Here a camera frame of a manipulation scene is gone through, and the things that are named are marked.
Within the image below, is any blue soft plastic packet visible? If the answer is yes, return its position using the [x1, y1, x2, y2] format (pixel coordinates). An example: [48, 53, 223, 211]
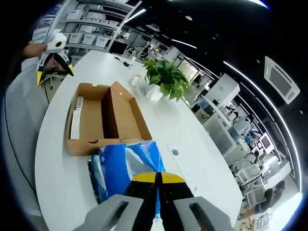
[97, 139, 167, 218]

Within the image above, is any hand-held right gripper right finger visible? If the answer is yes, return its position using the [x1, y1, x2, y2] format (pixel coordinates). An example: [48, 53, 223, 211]
[160, 171, 237, 231]

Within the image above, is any grey storage shelving rack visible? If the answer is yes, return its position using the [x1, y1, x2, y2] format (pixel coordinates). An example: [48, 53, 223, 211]
[57, 0, 143, 49]

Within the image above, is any white box with blue label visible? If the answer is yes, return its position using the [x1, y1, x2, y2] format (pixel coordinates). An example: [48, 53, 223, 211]
[69, 109, 84, 141]

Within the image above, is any ceiling air conditioner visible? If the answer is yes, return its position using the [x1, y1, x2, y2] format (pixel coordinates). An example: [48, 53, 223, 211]
[264, 55, 301, 105]

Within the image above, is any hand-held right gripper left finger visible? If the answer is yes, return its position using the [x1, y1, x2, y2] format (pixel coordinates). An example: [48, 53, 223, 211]
[72, 171, 158, 231]

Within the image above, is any green potted plant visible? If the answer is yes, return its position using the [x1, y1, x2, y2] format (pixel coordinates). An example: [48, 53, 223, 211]
[143, 59, 191, 102]

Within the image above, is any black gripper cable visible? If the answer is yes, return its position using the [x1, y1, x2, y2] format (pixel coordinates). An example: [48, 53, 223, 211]
[4, 103, 37, 191]

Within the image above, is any grey mesh chair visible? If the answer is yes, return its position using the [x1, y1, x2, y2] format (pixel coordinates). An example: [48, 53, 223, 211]
[2, 69, 64, 193]

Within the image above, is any brown cardboard shoe box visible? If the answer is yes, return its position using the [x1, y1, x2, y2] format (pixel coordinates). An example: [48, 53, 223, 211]
[65, 81, 153, 156]

